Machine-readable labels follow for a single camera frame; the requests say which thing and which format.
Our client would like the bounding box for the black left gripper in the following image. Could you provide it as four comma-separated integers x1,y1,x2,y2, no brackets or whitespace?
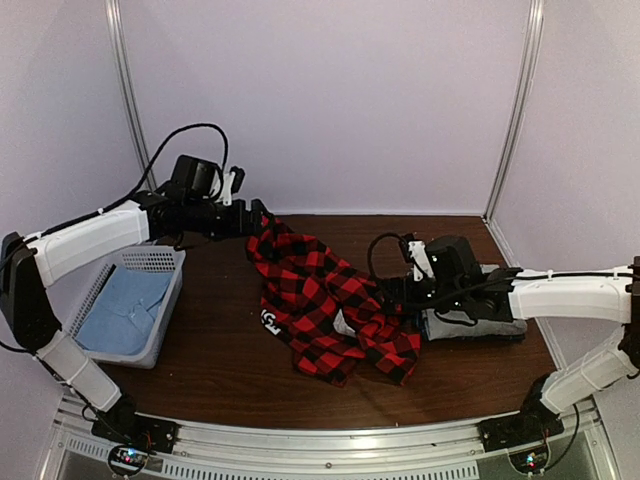
186,199,277,243

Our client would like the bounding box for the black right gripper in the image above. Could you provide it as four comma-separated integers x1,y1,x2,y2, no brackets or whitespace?
371,275,466,316

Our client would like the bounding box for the red black plaid shirt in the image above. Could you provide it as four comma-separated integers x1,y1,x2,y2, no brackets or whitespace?
246,216,421,387

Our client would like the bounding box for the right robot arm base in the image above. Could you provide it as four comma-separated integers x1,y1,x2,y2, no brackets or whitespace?
478,375,564,476

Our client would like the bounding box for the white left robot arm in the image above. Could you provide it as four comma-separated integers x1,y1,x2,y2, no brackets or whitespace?
1,191,271,444

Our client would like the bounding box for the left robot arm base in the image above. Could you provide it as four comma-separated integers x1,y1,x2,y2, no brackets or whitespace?
82,395,178,479

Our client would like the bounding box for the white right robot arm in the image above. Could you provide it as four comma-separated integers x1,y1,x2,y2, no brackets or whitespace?
378,259,639,442

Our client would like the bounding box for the grey folded button shirt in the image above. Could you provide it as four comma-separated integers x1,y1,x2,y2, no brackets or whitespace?
333,262,529,342

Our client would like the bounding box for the light blue folded shirt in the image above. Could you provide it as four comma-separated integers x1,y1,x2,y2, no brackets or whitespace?
76,266,173,355

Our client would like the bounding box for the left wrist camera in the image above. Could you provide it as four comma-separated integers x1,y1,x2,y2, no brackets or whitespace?
165,155,245,206

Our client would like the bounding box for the aluminium front rail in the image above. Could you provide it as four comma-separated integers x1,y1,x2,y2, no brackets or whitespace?
35,395,620,479

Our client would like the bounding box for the aluminium corner post left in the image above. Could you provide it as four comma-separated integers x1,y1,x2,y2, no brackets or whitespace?
104,0,150,170

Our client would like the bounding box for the aluminium corner post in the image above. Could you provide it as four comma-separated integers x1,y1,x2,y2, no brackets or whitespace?
104,0,150,170
483,0,545,224

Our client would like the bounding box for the aluminium corner post right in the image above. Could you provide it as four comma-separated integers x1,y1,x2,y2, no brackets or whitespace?
483,0,545,224

